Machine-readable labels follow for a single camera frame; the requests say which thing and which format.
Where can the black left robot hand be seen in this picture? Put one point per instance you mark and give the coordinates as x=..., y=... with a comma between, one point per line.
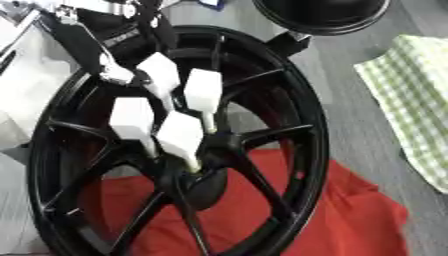
x=116, y=33

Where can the black spoked wheel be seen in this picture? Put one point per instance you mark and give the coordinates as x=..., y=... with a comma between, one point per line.
x=303, y=110

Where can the black round rim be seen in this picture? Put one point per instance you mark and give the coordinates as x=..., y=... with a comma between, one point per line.
x=321, y=15

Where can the black bracket with silver top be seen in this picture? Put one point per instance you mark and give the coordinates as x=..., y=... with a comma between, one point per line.
x=289, y=42

